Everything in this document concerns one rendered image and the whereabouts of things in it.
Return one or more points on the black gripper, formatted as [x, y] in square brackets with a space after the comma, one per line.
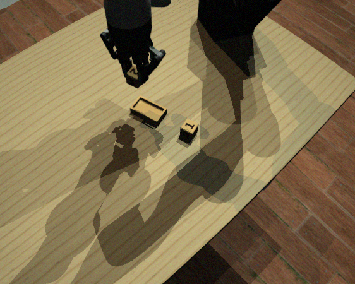
[139, 51]

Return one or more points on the tan wooden cube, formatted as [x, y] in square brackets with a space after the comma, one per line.
[189, 129]
[131, 77]

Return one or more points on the tan shallow rectangular tray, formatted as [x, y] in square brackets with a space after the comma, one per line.
[148, 110]

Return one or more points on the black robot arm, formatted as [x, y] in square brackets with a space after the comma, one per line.
[129, 14]

